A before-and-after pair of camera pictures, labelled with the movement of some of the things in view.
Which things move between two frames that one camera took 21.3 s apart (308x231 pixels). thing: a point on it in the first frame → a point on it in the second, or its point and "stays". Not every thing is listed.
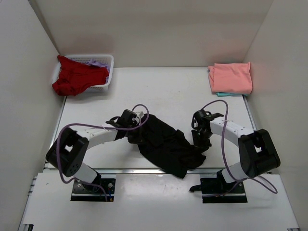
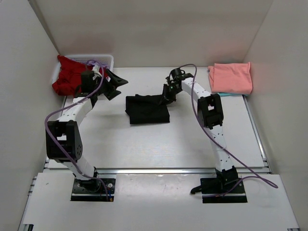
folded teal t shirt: [220, 94] stays
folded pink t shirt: [234, 78] stays
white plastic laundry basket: [107, 58] stays
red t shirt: [74, 76] stays
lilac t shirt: [93, 62] stays
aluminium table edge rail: [52, 171] stays
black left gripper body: [131, 125] → [102, 88]
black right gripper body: [201, 138] → [173, 90]
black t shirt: [170, 149] → [145, 109]
